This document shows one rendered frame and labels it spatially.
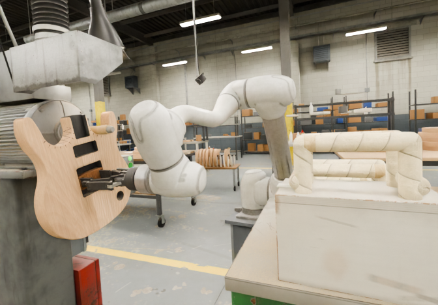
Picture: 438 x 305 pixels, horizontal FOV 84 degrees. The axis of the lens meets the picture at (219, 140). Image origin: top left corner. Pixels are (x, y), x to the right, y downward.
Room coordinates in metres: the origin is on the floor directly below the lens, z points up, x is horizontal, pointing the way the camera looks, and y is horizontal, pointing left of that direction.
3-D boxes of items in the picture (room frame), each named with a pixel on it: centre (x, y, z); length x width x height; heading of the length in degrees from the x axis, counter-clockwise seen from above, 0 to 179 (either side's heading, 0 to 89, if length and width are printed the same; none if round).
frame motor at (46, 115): (1.01, 0.76, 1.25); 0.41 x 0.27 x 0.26; 69
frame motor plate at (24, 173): (1.02, 0.82, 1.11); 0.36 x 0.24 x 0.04; 69
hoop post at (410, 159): (0.39, -0.31, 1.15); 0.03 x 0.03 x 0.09
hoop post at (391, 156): (0.47, -0.34, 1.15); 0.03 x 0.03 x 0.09
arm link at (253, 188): (1.43, -0.20, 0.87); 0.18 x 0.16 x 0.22; 63
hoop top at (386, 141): (0.43, -0.24, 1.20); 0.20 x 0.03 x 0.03; 67
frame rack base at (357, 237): (0.47, -0.25, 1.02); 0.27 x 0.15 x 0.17; 68
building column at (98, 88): (10.09, 4.85, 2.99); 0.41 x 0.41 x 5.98; 69
